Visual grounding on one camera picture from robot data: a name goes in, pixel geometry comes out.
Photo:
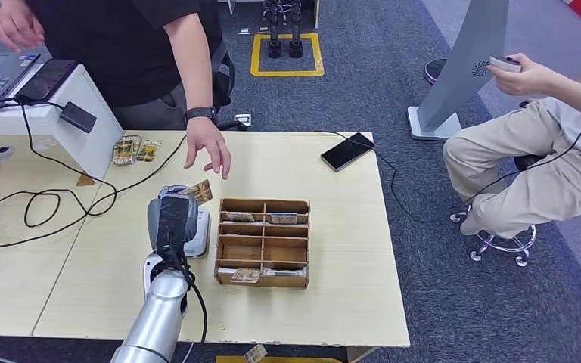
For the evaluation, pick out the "seated person's left hand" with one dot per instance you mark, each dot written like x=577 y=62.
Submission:
x=526 y=77

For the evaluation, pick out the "standing person's right hand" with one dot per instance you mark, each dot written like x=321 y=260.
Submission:
x=17 y=25

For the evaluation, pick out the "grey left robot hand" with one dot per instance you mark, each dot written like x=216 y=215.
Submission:
x=153 y=223

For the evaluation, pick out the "standing person's left hand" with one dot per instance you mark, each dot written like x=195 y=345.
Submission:
x=208 y=140

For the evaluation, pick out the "white handheld device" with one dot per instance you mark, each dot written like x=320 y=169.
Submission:
x=506 y=64

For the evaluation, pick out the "grey card reader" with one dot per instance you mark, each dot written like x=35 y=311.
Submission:
x=201 y=235

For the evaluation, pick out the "patterned ID card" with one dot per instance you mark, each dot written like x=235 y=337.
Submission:
x=200 y=193

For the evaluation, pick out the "standing person's left forearm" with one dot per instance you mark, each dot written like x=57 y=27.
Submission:
x=192 y=70

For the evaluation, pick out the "seated person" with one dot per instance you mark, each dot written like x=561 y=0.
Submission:
x=521 y=150

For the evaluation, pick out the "patterned room key card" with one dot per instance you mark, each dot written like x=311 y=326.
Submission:
x=244 y=275
x=284 y=272
x=281 y=218
x=238 y=217

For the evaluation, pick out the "standing person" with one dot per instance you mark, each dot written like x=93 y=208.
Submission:
x=110 y=45

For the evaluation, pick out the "loose patterned card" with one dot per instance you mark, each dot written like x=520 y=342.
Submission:
x=255 y=354

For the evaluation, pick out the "black wristwatch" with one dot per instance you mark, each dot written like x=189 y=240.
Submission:
x=199 y=114

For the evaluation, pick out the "small white floor box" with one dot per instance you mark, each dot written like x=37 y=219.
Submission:
x=243 y=120

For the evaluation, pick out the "stack of patterned cards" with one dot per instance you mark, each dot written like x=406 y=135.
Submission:
x=149 y=150
x=126 y=150

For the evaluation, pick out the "grey kiosk stand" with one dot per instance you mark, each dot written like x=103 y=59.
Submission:
x=466 y=90

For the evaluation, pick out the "black tablet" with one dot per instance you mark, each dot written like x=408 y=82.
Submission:
x=45 y=80

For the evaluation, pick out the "black office chair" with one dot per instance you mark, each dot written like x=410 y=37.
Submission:
x=223 y=80

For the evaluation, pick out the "brown cardboard wedge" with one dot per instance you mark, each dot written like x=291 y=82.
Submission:
x=85 y=181

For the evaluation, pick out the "chrome swivel stool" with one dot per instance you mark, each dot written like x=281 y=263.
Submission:
x=527 y=161

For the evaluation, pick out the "round floor disc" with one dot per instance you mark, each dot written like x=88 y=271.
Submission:
x=433 y=70

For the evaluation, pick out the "yellow floor tape square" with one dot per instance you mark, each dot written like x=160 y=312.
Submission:
x=285 y=73

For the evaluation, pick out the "black power adapter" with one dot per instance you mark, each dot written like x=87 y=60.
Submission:
x=77 y=116

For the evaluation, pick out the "white counter stand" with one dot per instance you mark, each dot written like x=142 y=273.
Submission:
x=85 y=130

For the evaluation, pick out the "black robot legs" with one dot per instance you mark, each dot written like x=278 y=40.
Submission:
x=274 y=45

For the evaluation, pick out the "clear plastic wrapper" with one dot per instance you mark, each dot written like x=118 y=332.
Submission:
x=45 y=144

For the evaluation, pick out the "small grey round device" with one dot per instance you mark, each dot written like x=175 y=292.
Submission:
x=1 y=153

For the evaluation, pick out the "wooden compartment organizer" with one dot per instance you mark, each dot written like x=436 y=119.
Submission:
x=285 y=253

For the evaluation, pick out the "black smartphone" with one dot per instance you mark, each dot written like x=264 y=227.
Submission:
x=346 y=151

